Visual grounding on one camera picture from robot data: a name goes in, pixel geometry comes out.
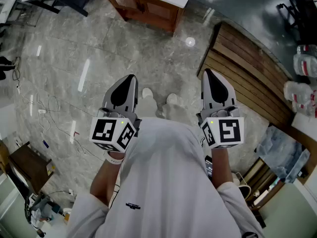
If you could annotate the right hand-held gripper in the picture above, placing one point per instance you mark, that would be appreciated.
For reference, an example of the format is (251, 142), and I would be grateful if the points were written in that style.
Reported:
(227, 133)

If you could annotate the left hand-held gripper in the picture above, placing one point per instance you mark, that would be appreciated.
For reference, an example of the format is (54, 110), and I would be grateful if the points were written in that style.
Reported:
(112, 133)

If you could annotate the person's left forearm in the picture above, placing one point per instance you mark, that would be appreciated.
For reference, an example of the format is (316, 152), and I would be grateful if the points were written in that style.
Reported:
(104, 180)

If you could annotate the person's right forearm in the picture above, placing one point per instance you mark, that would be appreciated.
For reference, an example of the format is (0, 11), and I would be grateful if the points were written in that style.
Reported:
(221, 167)

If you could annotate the person's left white shoe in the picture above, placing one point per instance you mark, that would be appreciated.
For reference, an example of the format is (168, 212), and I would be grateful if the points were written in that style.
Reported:
(147, 92)

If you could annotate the person's white shoe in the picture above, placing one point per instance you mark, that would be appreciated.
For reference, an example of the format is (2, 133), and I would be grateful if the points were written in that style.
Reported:
(172, 98)
(147, 92)

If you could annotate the person's right white shoe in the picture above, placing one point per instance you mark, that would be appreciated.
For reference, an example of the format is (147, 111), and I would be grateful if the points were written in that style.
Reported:
(172, 98)

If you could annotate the person's grey trousers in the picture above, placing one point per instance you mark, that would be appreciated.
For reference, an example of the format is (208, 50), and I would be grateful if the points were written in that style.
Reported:
(173, 111)

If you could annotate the wooden slat counter dark top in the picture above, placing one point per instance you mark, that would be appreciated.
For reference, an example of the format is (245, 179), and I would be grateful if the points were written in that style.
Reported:
(247, 66)

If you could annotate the white wrist band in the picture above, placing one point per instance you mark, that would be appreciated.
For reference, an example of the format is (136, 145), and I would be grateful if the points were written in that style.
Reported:
(114, 159)

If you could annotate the black pocket device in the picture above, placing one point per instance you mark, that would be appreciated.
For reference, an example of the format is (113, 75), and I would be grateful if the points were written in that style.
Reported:
(209, 166)

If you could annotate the wooden cabinet with white top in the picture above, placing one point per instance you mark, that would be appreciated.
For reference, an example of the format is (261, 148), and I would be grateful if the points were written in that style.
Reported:
(148, 7)

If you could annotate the wrapped pack of water bottles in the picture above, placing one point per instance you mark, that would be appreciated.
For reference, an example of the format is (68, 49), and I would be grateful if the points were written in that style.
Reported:
(299, 95)
(305, 61)

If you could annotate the white power strip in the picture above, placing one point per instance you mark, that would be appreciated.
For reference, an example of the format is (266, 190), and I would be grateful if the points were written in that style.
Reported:
(42, 111)

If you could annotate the person's white shirt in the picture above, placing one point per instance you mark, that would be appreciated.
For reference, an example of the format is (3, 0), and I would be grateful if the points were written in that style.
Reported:
(163, 182)

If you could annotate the small blue item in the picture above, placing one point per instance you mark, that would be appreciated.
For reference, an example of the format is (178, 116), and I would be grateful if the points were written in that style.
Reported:
(45, 143)

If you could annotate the wooden shelf unit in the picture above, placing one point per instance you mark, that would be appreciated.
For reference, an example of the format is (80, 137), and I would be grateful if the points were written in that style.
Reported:
(262, 182)

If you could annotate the black chair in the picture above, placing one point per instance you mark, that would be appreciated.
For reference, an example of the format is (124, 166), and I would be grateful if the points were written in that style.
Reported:
(302, 11)

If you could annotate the small dark wooden table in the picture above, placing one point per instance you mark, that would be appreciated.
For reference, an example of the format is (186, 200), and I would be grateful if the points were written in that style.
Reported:
(29, 165)

